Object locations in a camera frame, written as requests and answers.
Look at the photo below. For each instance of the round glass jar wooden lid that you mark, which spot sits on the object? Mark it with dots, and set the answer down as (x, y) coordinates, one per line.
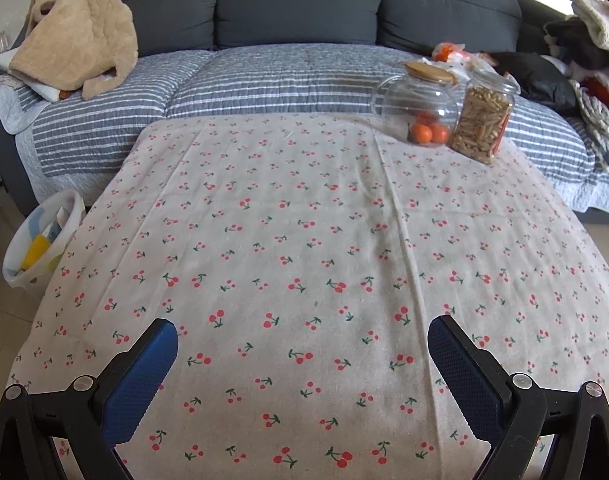
(409, 100)

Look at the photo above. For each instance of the dark grey sofa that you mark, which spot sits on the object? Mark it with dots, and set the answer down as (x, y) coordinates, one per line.
(294, 5)

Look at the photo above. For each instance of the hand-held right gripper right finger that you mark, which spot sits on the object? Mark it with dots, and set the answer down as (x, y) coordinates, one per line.
(467, 380)

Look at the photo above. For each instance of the white pillow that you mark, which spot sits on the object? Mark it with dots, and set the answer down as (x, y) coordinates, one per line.
(14, 77)

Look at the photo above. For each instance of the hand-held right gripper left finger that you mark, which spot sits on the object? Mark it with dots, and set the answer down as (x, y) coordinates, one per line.
(139, 380)

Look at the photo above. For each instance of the cherry print tablecloth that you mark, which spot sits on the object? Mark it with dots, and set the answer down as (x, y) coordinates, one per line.
(309, 235)

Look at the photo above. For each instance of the grey knitted blanket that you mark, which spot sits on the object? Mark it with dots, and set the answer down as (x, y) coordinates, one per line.
(599, 120)

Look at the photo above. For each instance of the orange fruit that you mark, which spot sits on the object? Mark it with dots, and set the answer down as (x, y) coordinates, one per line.
(439, 134)
(426, 117)
(420, 134)

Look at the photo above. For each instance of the glass jar of biscuit sticks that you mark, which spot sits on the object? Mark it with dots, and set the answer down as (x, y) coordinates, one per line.
(482, 120)

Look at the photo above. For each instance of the grey white striped quilt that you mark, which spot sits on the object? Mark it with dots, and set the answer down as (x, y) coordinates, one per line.
(224, 80)

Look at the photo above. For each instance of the light grey quilted cover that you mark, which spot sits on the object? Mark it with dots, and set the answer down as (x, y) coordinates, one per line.
(9, 105)

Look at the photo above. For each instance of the yellow packet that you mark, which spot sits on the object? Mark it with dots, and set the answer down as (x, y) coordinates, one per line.
(37, 252)

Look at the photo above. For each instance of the beige fleece blanket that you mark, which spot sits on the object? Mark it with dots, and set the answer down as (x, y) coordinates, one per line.
(79, 40)

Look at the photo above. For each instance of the pile of clothes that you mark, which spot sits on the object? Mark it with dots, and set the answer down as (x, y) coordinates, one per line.
(594, 35)

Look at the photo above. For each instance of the plastic bag of oranges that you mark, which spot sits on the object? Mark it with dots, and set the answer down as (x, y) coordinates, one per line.
(454, 57)

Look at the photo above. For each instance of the white patterned plastic bin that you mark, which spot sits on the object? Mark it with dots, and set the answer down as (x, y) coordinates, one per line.
(59, 255)

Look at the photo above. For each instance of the black cushion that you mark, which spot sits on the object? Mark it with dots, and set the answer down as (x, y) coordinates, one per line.
(534, 80)

